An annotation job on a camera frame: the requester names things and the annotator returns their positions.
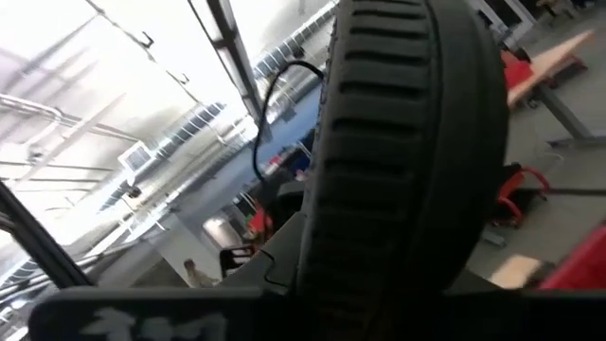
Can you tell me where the black frame post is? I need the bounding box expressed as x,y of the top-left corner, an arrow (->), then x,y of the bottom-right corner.
0,181 -> 95,291

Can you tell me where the grey metal table leg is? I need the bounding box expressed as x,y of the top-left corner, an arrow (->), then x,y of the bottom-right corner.
533,83 -> 606,149

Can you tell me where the black chair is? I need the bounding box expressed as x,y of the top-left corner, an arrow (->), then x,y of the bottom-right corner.
219,243 -> 259,280

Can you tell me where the red chair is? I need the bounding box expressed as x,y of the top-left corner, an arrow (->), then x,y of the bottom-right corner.
246,206 -> 276,241

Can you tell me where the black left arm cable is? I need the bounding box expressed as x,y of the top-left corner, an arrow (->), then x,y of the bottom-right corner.
251,59 -> 327,186

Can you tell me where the wooden table top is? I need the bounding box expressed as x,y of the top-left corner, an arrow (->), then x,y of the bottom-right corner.
505,28 -> 597,111

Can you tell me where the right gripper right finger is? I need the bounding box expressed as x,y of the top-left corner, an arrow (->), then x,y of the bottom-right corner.
425,282 -> 606,341

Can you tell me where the person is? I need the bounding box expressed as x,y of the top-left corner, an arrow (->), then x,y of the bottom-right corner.
182,258 -> 220,289

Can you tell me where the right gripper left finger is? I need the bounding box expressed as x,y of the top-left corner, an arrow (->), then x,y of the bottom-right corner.
27,211 -> 307,341

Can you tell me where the red box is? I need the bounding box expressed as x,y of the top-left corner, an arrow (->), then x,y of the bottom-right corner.
500,48 -> 537,92

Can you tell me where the white ceiling unit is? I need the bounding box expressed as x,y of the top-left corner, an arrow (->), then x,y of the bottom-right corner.
116,140 -> 153,174

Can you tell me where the black rubber slide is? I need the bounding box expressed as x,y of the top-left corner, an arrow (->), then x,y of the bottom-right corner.
294,0 -> 511,341

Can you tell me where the red plastic bin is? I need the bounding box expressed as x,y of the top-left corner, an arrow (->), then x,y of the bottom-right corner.
538,223 -> 606,292

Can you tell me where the red frame rolling stool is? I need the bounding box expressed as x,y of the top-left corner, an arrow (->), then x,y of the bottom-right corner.
490,162 -> 553,229

